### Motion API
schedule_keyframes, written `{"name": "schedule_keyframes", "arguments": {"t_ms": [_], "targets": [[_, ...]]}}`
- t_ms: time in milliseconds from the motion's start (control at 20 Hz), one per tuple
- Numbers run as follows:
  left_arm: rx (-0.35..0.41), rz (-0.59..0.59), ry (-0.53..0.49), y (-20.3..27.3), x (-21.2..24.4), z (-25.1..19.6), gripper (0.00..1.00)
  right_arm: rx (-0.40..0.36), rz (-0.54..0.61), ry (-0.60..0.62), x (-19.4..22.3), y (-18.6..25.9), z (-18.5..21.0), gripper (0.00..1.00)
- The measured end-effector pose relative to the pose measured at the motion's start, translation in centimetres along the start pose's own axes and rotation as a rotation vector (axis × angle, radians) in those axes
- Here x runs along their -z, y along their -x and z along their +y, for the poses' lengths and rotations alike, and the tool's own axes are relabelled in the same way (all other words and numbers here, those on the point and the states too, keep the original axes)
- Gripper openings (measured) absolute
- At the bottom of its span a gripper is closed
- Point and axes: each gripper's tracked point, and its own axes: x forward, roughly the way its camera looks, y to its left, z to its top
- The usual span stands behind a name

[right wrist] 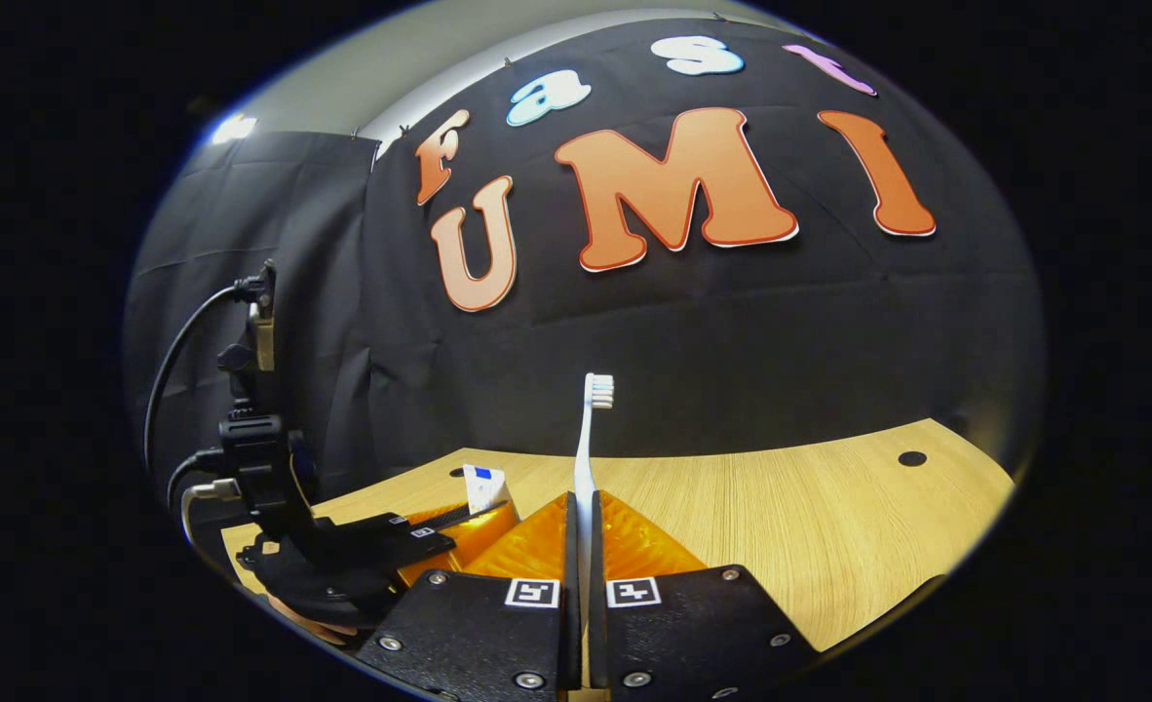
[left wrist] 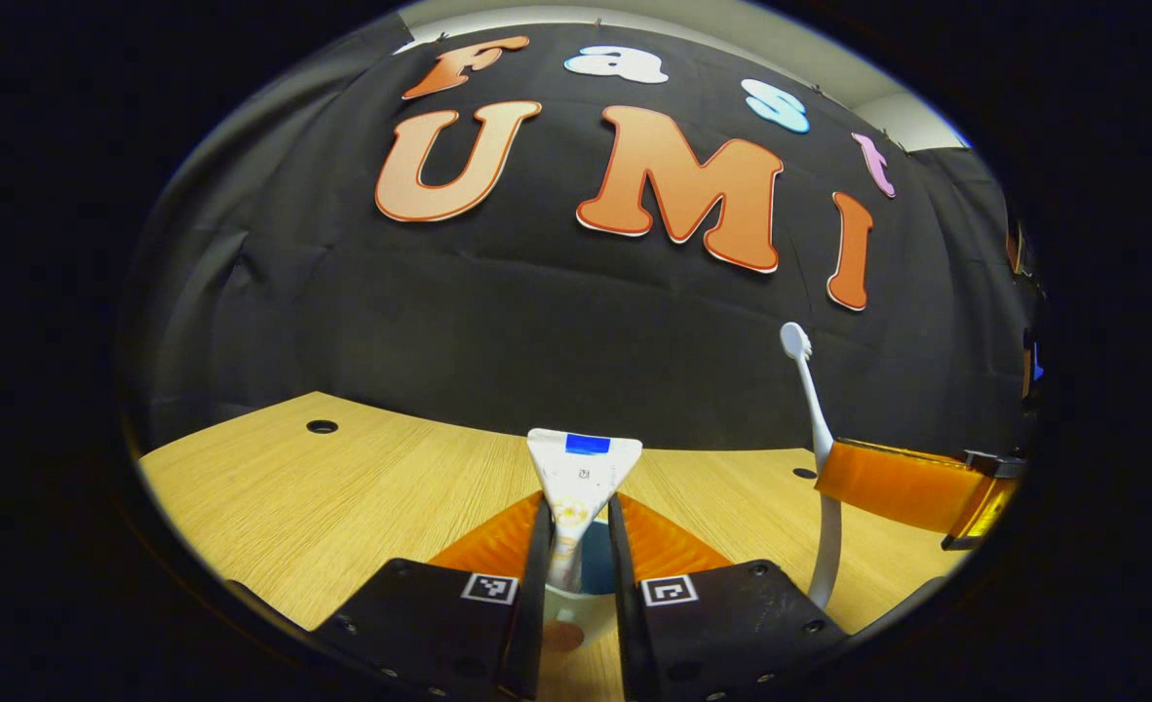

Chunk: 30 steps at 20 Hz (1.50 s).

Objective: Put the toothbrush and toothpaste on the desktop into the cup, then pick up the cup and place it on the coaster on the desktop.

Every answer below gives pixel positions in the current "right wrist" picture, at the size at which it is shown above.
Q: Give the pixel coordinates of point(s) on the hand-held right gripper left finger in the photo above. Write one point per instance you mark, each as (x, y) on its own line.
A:
(479, 634)

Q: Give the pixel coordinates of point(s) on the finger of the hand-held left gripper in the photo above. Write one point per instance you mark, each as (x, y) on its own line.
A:
(469, 541)
(391, 525)

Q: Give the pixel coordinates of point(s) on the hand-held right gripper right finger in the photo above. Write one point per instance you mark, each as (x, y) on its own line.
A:
(693, 634)

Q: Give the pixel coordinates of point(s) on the white toothpaste tube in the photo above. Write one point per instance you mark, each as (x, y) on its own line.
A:
(484, 487)

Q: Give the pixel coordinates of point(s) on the white toothbrush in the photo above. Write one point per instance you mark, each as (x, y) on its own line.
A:
(586, 458)

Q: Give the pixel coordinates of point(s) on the black backdrop cloth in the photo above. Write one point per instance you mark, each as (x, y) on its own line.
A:
(683, 331)

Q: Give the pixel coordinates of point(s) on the ceiling light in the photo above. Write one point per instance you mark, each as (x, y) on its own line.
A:
(233, 128)

